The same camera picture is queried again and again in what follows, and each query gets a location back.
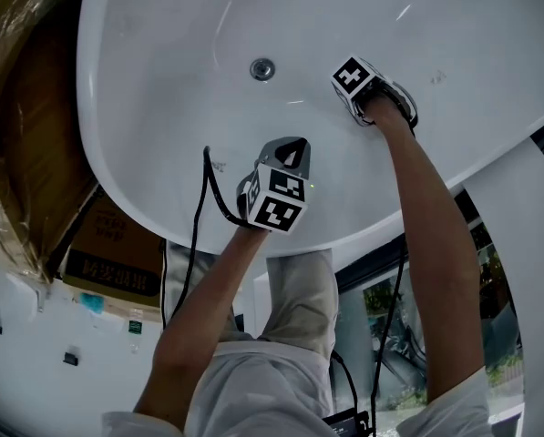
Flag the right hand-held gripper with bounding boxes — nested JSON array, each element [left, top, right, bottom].
[[330, 55, 420, 129]]

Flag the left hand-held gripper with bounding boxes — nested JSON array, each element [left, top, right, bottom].
[[235, 136, 313, 236]]

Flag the white bathtub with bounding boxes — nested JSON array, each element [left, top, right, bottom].
[[76, 0, 544, 259]]

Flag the person's right forearm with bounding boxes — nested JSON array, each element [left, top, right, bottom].
[[361, 94, 488, 405]]

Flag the person's left forearm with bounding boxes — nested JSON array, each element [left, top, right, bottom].
[[133, 224, 272, 432]]

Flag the chrome bathtub drain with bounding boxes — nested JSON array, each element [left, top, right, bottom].
[[249, 56, 277, 83]]

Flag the person's beige trousers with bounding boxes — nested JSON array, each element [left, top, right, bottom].
[[164, 239, 339, 355]]

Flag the cardboard box with black label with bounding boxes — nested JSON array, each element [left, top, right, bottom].
[[60, 188, 167, 323]]

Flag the person's white shirt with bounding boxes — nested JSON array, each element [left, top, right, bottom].
[[100, 338, 497, 437]]

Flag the clear plastic water bottle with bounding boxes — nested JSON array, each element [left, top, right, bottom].
[[127, 307, 146, 355]]

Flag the small blue cloth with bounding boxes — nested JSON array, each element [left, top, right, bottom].
[[79, 291, 106, 315]]

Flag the black waist-worn device box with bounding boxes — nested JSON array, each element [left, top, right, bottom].
[[321, 409, 372, 437]]

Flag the large plastic-wrapped cardboard box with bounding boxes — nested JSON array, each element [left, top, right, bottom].
[[0, 0, 103, 286]]

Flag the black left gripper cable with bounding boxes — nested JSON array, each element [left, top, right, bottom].
[[159, 145, 255, 332]]

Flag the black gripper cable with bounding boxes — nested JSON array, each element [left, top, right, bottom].
[[159, 145, 255, 332], [369, 237, 410, 432]]

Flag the glass door with dark frame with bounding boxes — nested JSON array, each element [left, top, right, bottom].
[[334, 188, 527, 437]]

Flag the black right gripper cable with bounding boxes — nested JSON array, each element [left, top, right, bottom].
[[369, 237, 410, 432]]

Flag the black device cable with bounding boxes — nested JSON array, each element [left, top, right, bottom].
[[329, 351, 362, 416]]

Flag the white wall panel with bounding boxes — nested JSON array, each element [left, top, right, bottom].
[[460, 136, 544, 437]]

